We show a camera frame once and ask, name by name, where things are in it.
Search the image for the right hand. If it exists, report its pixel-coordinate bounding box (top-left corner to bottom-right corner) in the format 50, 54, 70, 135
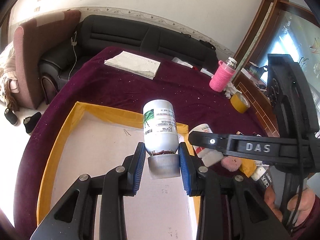
264, 186, 317, 224

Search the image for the maroon sleeved forearm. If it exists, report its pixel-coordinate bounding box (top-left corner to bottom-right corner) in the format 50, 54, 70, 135
291, 195, 319, 239

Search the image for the pink sleeved water bottle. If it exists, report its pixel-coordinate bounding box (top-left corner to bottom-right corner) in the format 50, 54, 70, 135
209, 57, 237, 92

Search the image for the white medicine bottle grey cap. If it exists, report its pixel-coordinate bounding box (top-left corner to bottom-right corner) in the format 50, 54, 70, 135
143, 99, 180, 179

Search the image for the white bottle red label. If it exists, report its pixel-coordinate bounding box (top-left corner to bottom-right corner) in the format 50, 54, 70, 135
189, 124, 224, 167

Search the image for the white folded paper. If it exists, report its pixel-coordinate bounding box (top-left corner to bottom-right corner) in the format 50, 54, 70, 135
104, 51, 161, 80

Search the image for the maroon velvet tablecloth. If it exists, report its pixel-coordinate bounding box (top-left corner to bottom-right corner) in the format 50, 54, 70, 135
14, 47, 265, 239

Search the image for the black leather sofa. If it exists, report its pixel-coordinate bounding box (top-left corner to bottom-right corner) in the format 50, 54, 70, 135
38, 15, 218, 103

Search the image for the yellow tape roll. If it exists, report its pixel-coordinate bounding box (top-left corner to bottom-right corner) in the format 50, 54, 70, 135
230, 92, 251, 114

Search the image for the brown wooden cabinet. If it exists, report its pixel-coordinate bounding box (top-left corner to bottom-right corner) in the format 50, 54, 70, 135
232, 0, 319, 137

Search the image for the pink fluffy ball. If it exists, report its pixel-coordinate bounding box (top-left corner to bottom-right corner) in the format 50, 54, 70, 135
221, 156, 242, 172

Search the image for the yellow-rimmed cardboard box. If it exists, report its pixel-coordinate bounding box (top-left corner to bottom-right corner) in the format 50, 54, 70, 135
37, 102, 199, 239

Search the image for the white charging cable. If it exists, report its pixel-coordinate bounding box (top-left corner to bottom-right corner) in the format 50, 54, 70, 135
67, 31, 78, 79

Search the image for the yellow paper packet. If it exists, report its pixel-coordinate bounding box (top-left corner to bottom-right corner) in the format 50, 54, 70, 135
239, 158, 257, 178

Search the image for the black snack packet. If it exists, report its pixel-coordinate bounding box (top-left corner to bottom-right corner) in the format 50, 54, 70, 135
251, 166, 273, 190

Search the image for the black shoe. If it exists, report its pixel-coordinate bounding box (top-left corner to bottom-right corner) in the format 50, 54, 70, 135
4, 108, 18, 126
23, 112, 42, 134

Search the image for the pink brown armchair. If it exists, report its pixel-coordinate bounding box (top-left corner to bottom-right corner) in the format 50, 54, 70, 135
13, 10, 81, 109

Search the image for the crumpled white tissue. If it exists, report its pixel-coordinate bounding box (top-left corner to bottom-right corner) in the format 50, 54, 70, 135
223, 82, 242, 99

